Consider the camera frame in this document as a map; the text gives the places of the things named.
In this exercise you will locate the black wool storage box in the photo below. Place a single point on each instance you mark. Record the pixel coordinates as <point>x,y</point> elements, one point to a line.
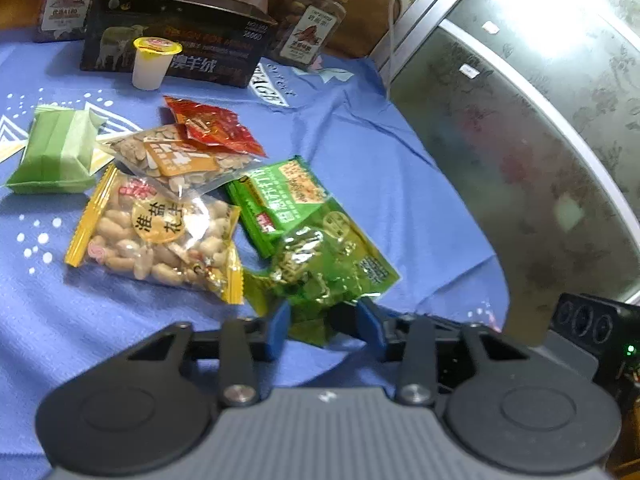
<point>222,40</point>

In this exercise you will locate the yellow lid jelly cup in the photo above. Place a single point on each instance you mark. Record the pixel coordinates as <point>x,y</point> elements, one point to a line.
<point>152,60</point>

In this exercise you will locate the blue printed tablecloth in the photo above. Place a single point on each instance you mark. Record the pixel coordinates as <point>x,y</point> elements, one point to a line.
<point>57,321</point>

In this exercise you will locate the frosted glass door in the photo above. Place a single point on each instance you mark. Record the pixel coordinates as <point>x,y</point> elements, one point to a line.
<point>531,109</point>

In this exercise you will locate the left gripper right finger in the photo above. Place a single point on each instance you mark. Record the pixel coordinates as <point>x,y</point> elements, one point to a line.
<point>506,405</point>

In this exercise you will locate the yellow edge peanut packet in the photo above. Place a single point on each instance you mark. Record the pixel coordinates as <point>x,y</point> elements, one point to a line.
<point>130,228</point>

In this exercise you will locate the orange label seed packet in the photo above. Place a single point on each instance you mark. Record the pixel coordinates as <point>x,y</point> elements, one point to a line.
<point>176,165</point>

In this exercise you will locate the green pea snack packet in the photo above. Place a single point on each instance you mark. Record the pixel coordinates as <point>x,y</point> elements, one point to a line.
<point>325,260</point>

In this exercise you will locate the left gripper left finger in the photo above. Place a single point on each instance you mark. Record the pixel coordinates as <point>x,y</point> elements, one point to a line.
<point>146,407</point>

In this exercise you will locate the red spicy snack packet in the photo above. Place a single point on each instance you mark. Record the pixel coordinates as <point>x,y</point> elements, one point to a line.
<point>212,125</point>

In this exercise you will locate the green wrapped snack packet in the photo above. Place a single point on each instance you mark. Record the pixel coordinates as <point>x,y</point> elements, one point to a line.
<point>59,152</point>

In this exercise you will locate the green cracker packet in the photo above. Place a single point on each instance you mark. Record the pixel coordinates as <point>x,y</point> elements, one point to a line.
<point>276,198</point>

